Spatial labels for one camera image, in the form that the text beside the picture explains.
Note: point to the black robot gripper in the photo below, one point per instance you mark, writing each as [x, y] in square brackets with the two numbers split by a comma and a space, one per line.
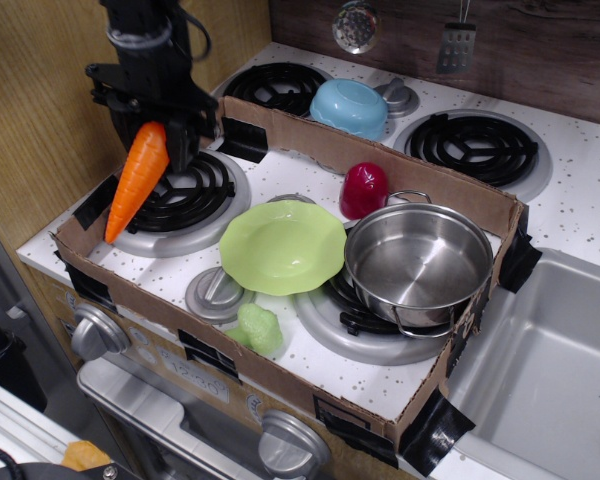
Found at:
[155, 85]

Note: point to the orange toy carrot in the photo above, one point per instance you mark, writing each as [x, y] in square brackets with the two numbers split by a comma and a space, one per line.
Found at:
[146, 162]

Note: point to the light green plastic plate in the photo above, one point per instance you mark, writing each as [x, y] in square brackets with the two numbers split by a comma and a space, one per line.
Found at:
[283, 248]

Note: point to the brown cardboard fence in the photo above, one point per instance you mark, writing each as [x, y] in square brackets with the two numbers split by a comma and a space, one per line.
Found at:
[419, 424]

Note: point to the front left stove burner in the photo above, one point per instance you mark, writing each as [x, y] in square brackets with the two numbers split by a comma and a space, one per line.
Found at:
[190, 211]

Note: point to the grey centre stove knob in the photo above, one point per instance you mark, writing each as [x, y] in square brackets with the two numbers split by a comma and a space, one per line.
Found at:
[215, 297]

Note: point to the grey stove knob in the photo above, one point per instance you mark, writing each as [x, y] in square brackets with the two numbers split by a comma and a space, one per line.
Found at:
[400, 99]
[215, 297]

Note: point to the light blue plastic bowl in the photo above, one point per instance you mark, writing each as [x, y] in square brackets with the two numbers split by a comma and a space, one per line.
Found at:
[350, 106]

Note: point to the left grey oven knob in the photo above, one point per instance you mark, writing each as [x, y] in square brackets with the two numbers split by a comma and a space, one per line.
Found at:
[96, 334]

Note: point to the grey oven knob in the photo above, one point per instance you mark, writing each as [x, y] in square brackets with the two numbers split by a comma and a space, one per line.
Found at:
[96, 334]
[290, 449]

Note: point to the dark red toy pepper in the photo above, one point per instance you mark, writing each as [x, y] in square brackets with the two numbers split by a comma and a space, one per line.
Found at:
[364, 190]

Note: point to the green toy broccoli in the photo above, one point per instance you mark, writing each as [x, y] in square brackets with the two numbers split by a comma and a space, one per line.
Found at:
[258, 329]

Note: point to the hanging metal strainer ladle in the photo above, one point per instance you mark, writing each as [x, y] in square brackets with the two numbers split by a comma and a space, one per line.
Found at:
[356, 26]

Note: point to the grey back stove knob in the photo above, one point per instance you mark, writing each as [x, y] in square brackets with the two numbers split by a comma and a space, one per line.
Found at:
[400, 99]

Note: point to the front right stove burner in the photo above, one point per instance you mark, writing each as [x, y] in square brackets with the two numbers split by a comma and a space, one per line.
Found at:
[335, 317]

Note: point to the stainless steel pot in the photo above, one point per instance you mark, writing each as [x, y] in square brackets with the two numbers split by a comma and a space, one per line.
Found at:
[417, 264]

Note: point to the hanging metal spatula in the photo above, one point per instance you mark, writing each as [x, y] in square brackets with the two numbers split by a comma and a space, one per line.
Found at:
[457, 44]

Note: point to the orange object bottom left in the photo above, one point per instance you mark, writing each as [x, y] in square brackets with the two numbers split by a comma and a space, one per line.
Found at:
[83, 455]

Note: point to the back right stove burner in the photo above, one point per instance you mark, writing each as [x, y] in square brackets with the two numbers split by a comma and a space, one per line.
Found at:
[490, 147]

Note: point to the right grey oven knob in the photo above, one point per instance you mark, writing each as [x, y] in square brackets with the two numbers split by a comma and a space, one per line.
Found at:
[290, 449]

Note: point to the grey sink basin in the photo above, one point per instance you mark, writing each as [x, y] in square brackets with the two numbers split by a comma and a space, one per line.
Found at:
[530, 379]

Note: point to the grey oven door handle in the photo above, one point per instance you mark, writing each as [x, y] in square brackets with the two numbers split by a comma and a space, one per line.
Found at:
[155, 415]

